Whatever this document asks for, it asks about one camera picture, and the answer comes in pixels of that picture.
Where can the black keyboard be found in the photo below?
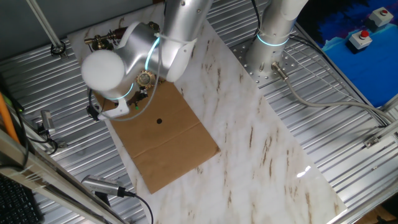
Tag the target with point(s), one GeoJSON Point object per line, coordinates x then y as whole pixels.
{"type": "Point", "coordinates": [15, 205]}

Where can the brown cardboard sheet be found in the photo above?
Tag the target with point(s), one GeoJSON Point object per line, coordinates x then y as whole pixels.
{"type": "Point", "coordinates": [161, 149]}
{"type": "Point", "coordinates": [248, 140]}

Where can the blue painted mat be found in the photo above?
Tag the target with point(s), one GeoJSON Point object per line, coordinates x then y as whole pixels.
{"type": "Point", "coordinates": [357, 77]}

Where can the aluminium frame rail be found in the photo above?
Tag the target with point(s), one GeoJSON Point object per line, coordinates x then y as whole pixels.
{"type": "Point", "coordinates": [46, 177]}

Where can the silver ribbed camera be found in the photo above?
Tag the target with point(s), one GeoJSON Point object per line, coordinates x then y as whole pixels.
{"type": "Point", "coordinates": [99, 184]}

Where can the orange pole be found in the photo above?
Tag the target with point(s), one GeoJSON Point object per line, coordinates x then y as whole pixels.
{"type": "Point", "coordinates": [7, 121]}

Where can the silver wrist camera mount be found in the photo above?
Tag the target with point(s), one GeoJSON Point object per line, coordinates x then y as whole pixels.
{"type": "Point", "coordinates": [116, 112]}

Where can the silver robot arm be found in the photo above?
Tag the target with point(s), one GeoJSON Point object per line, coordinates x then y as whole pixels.
{"type": "Point", "coordinates": [105, 68]}

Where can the small metal corner bracket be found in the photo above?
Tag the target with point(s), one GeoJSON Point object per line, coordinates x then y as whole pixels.
{"type": "Point", "coordinates": [371, 142]}

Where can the black round dot mark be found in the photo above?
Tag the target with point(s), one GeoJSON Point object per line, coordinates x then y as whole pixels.
{"type": "Point", "coordinates": [159, 121]}

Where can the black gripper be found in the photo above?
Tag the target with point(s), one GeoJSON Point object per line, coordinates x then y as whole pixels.
{"type": "Point", "coordinates": [137, 97]}

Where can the slim aluminium post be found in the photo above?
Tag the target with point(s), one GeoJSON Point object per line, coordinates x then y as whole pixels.
{"type": "Point", "coordinates": [47, 28]}

